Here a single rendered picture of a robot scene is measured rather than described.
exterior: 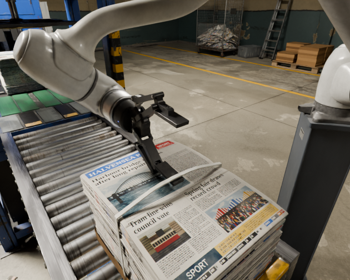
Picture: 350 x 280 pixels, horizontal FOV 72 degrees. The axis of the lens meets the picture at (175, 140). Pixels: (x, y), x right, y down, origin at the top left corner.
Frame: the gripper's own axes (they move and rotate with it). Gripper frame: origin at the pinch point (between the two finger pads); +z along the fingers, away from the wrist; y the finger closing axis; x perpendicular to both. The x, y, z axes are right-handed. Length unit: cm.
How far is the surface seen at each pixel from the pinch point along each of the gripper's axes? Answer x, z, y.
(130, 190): 8.3, -4.9, 9.7
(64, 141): 3, -82, 41
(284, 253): -23.6, 19.6, 31.9
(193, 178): -5.3, 0.3, 9.5
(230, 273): 3.1, 19.2, 12.6
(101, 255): 15.2, -10.8, 34.8
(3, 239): 46, -106, 112
